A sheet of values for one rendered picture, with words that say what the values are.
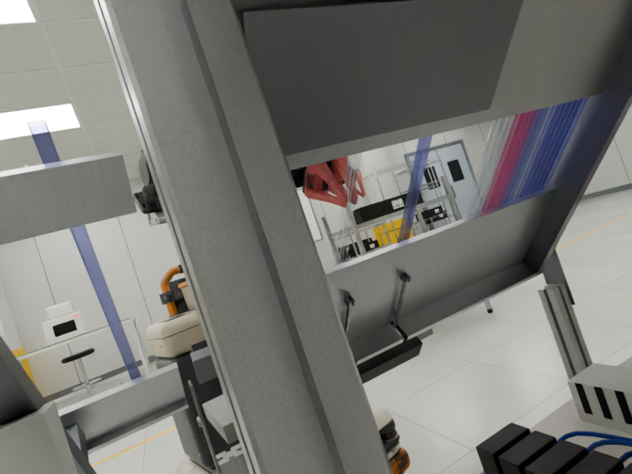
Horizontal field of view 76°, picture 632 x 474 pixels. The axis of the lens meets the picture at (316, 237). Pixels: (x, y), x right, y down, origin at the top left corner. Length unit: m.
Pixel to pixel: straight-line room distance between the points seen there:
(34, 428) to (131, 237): 6.87
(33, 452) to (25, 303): 6.97
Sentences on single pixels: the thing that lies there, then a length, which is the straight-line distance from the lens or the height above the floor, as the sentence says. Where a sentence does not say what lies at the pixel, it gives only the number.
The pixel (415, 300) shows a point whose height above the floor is 0.74.
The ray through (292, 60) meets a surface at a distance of 0.35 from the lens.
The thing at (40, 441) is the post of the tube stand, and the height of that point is 0.79.
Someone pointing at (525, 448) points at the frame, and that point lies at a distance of 0.40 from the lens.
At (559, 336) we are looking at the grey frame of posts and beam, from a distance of 1.06.
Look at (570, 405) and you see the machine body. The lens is 0.59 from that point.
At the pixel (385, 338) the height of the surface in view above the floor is 0.70.
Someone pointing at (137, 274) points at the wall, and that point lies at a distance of 7.28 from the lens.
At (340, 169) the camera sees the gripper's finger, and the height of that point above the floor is 0.98.
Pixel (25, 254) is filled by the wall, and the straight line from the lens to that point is 7.54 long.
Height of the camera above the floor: 0.89
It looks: 1 degrees up
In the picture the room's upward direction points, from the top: 19 degrees counter-clockwise
